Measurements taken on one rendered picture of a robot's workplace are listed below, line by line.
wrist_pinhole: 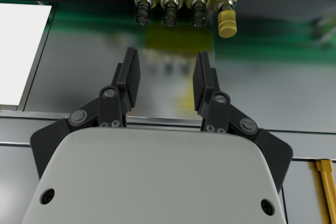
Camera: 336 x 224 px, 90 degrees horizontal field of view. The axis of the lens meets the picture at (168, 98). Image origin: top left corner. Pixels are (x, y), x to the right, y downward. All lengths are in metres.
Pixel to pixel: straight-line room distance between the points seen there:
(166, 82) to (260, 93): 0.26
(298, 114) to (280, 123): 0.06
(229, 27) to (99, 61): 0.33
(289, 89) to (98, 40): 0.55
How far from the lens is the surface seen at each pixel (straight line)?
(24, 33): 0.65
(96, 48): 0.52
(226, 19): 0.38
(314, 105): 0.60
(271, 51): 0.60
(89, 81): 0.48
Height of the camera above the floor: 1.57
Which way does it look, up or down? 18 degrees down
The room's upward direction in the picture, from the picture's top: 177 degrees counter-clockwise
